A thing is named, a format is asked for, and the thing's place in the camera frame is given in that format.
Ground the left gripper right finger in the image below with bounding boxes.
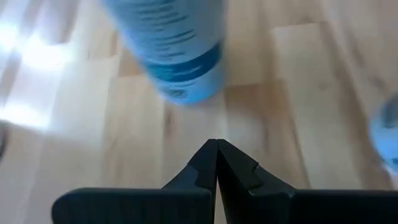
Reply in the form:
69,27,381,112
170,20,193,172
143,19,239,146
216,139,398,224

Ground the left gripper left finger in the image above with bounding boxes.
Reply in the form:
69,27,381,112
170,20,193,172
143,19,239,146
51,139,218,224

